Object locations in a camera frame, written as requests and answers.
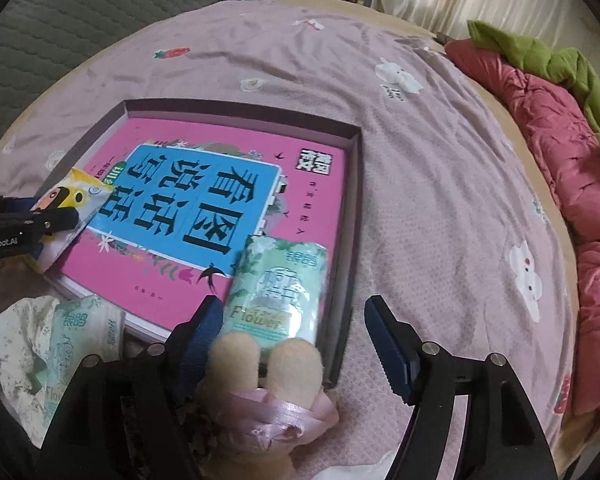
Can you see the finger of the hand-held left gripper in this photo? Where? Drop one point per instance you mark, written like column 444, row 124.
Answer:
column 57, row 221

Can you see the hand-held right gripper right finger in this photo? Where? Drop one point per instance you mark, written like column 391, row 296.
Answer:
column 387, row 345

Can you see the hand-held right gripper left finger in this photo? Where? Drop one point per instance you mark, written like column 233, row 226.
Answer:
column 207, row 322

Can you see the beige plush bunny pink bow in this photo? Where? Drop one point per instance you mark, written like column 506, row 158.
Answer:
column 240, row 360

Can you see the green tissue pack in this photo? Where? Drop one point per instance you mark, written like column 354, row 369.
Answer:
column 275, row 285
column 80, row 335

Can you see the white floral scrunchie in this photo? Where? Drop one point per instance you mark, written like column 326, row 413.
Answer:
column 15, row 355

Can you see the shallow purple cardboard box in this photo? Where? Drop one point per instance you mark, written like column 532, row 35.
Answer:
column 351, row 220

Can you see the pink and blue book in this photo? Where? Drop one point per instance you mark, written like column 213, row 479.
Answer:
column 305, row 200

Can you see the pink printed bed sheet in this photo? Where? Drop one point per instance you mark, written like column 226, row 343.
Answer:
column 430, row 185

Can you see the grey quilted headboard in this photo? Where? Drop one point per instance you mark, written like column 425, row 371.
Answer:
column 80, row 20

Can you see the pink quilt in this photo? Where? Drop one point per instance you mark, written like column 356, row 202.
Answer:
column 570, row 160

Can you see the green garment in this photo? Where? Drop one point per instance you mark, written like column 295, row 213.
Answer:
column 530, row 55

